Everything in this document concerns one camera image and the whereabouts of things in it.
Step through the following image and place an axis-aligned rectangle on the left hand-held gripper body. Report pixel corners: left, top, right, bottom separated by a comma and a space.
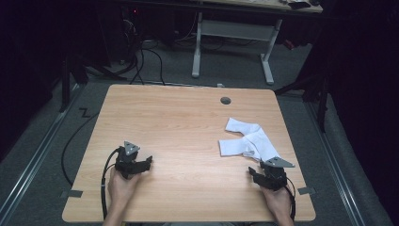
114, 140, 146, 180

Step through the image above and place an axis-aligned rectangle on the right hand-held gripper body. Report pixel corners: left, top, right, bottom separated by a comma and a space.
262, 155, 295, 191

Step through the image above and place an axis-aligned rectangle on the white sock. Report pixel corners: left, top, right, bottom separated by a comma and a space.
224, 117, 281, 162
218, 135, 262, 162

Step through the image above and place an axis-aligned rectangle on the person's right hand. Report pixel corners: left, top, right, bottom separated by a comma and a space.
260, 186, 293, 218

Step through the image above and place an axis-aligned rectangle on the person's left hand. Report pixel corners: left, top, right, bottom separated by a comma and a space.
107, 169, 140, 208

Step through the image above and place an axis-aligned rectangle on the grey tape strip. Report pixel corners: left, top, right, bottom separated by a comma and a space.
60, 189, 84, 200
296, 186, 316, 196

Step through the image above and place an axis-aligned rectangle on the black metal stand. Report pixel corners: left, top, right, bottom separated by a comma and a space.
58, 51, 89, 114
274, 70, 331, 134

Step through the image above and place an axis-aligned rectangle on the white-framed wooden desk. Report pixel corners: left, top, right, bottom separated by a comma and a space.
191, 0, 324, 87

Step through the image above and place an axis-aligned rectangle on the dark item on desk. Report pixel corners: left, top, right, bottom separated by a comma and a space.
287, 1, 312, 10

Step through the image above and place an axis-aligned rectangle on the left hand-held gripper black cable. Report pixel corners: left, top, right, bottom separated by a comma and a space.
100, 147, 123, 220

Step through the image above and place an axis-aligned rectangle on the hand-held gripper black cable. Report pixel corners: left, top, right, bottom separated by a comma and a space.
100, 147, 123, 220
284, 177, 297, 221

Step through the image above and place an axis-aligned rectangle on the right hand-held gripper black cable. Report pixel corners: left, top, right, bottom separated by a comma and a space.
284, 177, 297, 221

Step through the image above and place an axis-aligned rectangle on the black floor cable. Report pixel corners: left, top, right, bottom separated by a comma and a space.
60, 111, 100, 186

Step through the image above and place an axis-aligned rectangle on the metal floor rail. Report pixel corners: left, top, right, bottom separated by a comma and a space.
304, 99, 367, 226
0, 84, 83, 220

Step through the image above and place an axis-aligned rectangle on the bundle of black cables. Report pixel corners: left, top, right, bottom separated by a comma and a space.
117, 17, 167, 87

